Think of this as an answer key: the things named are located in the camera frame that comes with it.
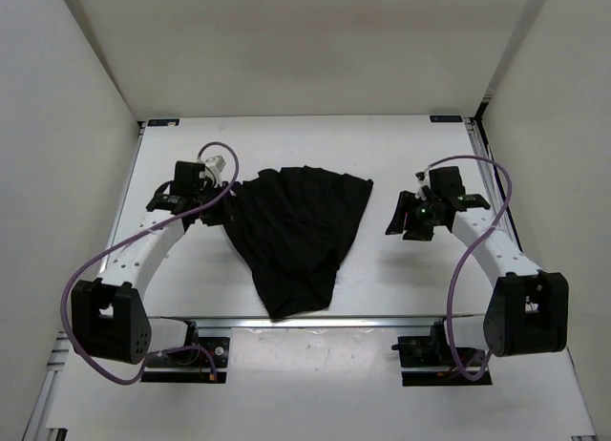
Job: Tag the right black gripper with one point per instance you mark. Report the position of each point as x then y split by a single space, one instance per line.
406 203

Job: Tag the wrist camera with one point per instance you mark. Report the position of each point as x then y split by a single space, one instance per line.
424 186
212 168

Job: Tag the blue corner label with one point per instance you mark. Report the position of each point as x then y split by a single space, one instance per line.
163 122
446 119

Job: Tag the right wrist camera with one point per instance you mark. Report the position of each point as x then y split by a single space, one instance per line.
424 186

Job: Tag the right blue corner label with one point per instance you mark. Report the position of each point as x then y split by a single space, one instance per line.
446 119

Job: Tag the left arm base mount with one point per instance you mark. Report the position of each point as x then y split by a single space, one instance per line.
206 365

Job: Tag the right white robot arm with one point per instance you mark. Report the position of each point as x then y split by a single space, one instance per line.
528 309

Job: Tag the black pleated skirt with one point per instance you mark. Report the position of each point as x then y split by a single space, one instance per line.
294 227

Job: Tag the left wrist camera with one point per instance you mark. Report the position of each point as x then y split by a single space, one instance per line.
212 168

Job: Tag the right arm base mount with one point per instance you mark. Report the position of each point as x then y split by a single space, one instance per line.
426 361

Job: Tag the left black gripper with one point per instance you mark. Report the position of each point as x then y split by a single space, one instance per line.
226 213

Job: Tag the left blue corner label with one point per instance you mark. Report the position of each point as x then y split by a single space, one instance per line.
163 122

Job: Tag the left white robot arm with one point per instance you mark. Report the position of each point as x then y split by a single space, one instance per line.
108 316

